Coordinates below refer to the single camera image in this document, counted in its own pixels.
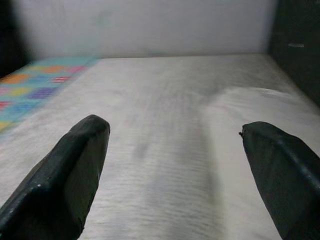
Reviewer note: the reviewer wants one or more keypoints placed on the white quilted mattress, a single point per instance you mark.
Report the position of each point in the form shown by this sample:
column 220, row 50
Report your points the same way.
column 162, row 112

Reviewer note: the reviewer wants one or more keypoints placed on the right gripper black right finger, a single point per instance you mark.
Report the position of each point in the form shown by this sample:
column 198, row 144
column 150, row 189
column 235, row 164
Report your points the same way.
column 285, row 180

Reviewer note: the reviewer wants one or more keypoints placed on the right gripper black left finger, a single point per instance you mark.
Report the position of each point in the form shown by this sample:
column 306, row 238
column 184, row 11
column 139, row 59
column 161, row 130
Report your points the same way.
column 55, row 190

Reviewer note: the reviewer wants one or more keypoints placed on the dark cabinet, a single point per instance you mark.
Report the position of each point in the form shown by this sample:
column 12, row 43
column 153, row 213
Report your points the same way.
column 11, row 32

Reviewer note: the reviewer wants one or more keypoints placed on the teal sheet with colourful shapes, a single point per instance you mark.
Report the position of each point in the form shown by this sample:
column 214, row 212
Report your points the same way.
column 37, row 85

